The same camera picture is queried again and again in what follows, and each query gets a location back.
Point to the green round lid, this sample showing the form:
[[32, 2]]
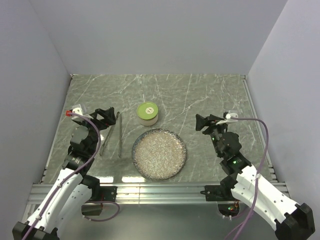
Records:
[[147, 110]]

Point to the beige round lunch box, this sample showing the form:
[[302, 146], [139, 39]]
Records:
[[148, 122]]

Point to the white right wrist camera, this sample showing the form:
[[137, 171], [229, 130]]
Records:
[[229, 117]]

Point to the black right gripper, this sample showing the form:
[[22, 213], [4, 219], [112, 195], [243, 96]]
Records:
[[210, 121]]

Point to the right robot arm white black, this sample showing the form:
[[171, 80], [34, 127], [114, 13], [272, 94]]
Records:
[[244, 182]]

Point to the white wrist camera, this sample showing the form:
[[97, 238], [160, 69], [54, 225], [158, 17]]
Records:
[[229, 117], [78, 109]]

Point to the speckled grey plate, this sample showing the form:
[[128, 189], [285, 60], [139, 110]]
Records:
[[159, 154]]

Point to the stainless steel tongs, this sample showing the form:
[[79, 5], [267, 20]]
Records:
[[113, 136]]

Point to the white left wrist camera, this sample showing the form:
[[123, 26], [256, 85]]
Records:
[[78, 109]]

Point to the aluminium mounting rail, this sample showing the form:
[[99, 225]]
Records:
[[155, 193]]

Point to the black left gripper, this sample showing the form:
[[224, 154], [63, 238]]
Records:
[[108, 116]]

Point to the aluminium side rail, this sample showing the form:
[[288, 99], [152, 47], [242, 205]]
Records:
[[260, 129]]

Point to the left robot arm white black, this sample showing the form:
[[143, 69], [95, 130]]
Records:
[[73, 187]]

